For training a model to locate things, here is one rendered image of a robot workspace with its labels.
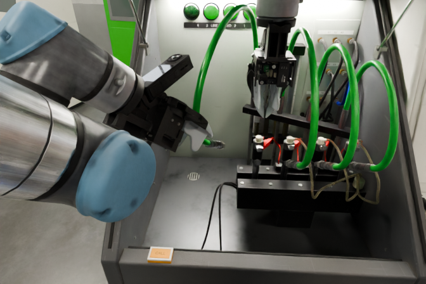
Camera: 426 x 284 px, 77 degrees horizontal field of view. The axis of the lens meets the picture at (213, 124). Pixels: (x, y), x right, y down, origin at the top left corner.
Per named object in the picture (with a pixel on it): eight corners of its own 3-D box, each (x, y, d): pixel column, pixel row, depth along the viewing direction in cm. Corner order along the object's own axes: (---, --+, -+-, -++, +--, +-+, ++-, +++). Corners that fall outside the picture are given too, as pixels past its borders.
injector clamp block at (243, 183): (235, 225, 80) (238, 187, 72) (234, 200, 88) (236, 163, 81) (352, 230, 78) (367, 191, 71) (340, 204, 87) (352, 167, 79)
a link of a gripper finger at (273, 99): (267, 127, 56) (271, 86, 52) (264, 114, 61) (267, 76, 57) (281, 128, 56) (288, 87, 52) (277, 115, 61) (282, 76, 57)
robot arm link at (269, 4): (255, -10, 50) (299, -10, 50) (253, 16, 52) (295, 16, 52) (258, -8, 43) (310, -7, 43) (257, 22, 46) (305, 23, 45)
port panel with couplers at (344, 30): (301, 115, 93) (319, 21, 78) (299, 111, 96) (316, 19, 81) (339, 116, 93) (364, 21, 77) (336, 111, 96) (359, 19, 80)
